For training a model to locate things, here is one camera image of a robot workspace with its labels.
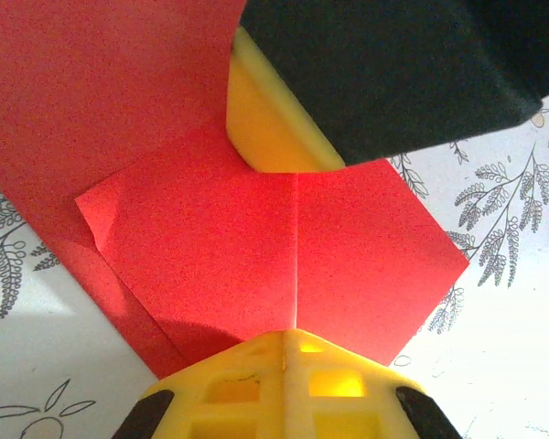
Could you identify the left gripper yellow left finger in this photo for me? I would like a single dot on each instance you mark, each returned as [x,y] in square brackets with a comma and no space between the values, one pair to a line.
[238,388]

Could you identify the red paper sheet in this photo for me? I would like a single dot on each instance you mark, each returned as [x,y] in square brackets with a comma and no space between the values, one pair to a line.
[187,251]

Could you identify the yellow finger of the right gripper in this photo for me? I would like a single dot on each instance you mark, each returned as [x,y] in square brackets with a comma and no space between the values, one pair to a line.
[270,132]

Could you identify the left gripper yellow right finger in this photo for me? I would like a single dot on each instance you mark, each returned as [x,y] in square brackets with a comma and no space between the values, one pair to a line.
[338,393]

